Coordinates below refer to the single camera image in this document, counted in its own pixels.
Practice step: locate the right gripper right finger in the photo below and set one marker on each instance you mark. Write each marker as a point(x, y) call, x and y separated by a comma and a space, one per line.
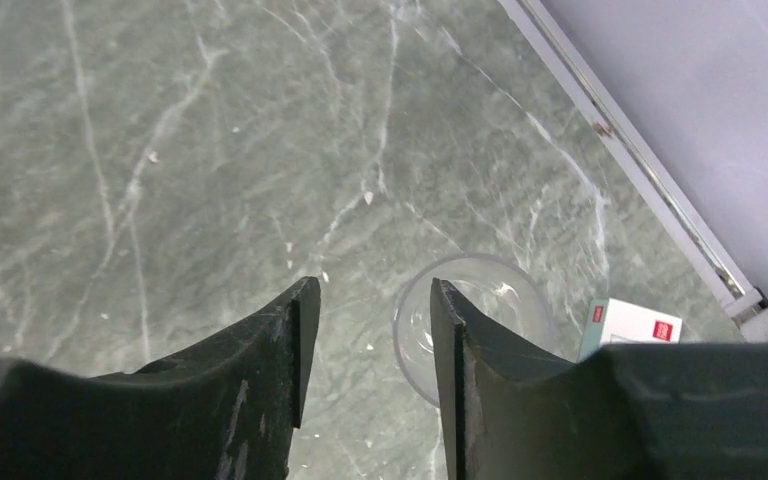
point(511, 410)

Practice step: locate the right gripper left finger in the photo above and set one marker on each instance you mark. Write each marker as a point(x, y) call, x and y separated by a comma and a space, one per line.
point(223, 408)

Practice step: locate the small white teal box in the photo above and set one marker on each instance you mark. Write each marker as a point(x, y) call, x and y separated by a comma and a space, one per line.
point(611, 320)

